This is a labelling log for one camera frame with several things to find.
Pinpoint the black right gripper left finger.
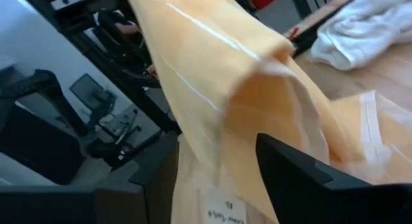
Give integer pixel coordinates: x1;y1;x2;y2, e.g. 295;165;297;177
0;131;180;224

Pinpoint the wooden workbench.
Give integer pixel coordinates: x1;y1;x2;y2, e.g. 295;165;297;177
283;0;358;57

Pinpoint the orange towel with white grid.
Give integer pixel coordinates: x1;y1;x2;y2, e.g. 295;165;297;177
124;0;412;224

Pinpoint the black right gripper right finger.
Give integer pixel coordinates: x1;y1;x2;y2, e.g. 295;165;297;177
256;132;412;224

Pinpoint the black computer monitor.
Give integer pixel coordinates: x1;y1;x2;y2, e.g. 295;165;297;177
69;72;117;113

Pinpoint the white terry towel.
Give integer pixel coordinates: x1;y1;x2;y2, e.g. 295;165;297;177
309;0;412;71

